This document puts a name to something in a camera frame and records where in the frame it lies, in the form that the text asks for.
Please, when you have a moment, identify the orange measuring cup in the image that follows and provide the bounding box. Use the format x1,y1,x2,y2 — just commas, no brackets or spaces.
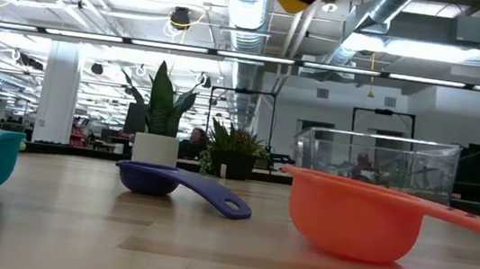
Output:
272,164,480,269

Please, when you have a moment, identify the silver ventilation duct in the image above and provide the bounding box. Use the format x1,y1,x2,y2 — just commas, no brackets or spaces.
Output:
320,0,422,78
211,0,275,133

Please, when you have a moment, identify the black ceiling-hung device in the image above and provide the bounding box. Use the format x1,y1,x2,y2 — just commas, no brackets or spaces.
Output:
168,5,194,32

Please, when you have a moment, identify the black gantry frame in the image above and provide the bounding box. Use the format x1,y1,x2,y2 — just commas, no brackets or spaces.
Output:
349,105,418,141
204,84,279,154

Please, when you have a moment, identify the snake plant in white pot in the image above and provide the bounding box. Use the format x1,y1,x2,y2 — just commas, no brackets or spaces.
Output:
110,55,204,170

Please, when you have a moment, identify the white building pillar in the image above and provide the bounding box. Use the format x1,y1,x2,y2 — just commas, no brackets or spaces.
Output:
31,38,86,148

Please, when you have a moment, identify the long ceiling light strip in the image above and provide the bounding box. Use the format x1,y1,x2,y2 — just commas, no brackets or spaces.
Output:
0,20,480,92

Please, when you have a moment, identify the small navy measuring cup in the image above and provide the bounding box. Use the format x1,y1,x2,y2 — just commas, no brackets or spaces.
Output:
111,158,257,223

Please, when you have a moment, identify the clear plastic basket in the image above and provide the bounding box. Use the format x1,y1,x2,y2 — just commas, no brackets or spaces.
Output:
286,122,465,207

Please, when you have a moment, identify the person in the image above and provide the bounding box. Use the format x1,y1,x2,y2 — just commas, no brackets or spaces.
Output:
349,150,379,184
177,125,211,162

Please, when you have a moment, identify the small succulent in dark pot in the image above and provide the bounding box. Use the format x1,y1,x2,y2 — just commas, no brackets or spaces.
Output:
195,115,276,184

